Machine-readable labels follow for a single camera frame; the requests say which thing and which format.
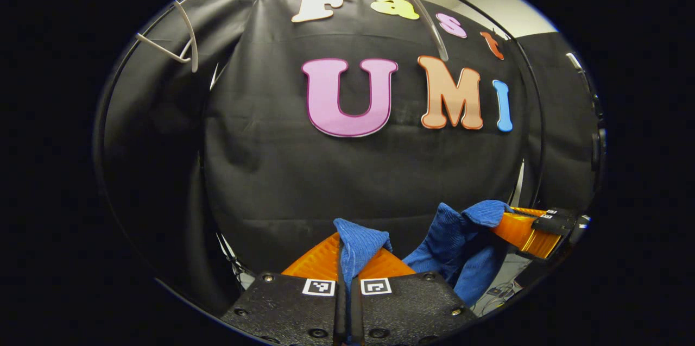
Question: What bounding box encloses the white plastic clothes hanger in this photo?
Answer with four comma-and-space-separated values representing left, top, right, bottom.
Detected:
135, 0, 200, 74
363, 0, 450, 62

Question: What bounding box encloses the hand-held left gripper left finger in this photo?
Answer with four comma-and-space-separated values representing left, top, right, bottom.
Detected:
220, 232, 349, 346

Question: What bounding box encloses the black clothes rack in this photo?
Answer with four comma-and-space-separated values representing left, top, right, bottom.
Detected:
92, 0, 547, 304

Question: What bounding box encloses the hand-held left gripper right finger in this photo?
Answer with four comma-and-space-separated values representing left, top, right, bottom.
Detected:
350, 247, 479, 346

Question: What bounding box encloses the blue corduroy shirt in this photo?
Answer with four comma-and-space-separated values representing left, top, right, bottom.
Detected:
332, 200, 515, 307

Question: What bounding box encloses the black cable bundle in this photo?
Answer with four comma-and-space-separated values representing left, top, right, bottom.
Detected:
477, 280, 512, 315

